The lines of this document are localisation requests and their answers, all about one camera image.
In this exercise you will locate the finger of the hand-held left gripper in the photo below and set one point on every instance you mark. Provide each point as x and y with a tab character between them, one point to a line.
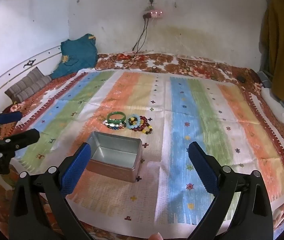
8	117
24	138

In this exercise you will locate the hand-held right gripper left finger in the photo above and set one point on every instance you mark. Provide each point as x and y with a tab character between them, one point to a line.
77	170

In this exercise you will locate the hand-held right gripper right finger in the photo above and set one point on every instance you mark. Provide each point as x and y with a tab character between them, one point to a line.
202	170

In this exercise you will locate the person's right hand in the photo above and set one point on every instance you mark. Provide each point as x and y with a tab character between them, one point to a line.
156	236

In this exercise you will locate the striped grey pillow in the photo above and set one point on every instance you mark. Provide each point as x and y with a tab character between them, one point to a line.
28	85

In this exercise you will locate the white bed headboard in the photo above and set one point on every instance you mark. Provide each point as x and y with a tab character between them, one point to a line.
12	67

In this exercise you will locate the colourful striped mat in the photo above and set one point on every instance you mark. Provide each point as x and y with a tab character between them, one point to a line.
202	110

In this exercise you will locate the green jade bangle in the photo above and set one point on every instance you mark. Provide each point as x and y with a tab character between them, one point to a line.
110	117

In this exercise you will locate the teal garment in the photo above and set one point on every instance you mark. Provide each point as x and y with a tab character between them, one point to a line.
78	52

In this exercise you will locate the white bolster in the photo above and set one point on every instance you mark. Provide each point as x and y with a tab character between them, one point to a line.
276	105

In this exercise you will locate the grey box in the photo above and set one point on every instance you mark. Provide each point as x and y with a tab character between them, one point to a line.
264	78

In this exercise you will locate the striped colourful table cloth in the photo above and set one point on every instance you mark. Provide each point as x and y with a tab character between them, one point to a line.
157	61

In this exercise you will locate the mustard hanging garment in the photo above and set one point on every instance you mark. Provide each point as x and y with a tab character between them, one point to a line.
280	42

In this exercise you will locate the pink power strip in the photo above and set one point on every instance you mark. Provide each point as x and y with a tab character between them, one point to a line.
154	13

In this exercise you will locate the black wall plug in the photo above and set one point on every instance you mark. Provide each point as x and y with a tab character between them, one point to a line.
151	0

